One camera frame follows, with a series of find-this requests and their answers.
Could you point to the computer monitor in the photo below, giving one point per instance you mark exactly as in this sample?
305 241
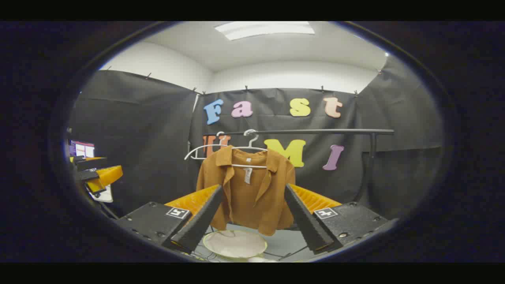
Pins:
83 150

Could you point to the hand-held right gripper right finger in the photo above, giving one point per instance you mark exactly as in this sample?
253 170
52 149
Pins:
307 225

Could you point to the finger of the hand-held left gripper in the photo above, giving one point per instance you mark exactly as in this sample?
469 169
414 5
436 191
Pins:
92 163
106 175

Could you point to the white laundry hamper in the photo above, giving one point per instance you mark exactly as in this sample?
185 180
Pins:
234 243

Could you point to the black clothes rack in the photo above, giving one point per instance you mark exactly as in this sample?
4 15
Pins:
335 131

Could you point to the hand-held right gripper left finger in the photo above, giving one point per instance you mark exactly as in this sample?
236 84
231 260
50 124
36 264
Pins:
201 225

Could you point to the brown shirt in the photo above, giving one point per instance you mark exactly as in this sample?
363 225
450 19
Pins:
248 201

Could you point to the black backdrop cloth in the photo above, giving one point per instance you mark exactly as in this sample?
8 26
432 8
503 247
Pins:
150 130

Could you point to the ceiling light panel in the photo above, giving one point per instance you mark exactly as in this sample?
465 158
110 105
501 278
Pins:
264 29

